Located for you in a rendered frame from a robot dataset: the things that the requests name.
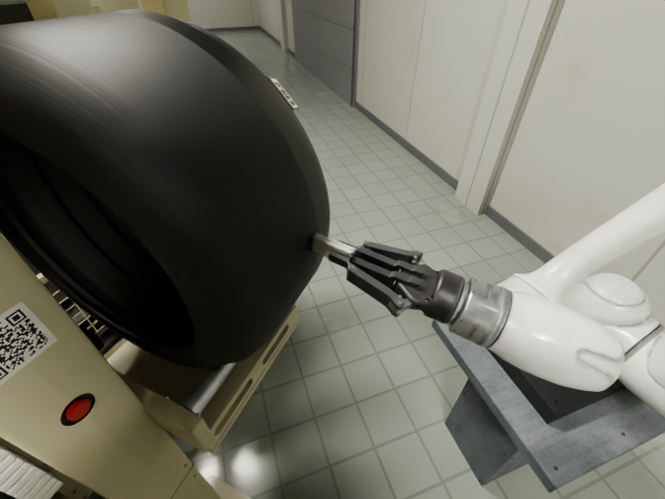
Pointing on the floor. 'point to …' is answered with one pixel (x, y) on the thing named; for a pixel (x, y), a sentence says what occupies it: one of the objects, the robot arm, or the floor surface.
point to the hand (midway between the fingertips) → (332, 249)
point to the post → (35, 435)
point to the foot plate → (225, 488)
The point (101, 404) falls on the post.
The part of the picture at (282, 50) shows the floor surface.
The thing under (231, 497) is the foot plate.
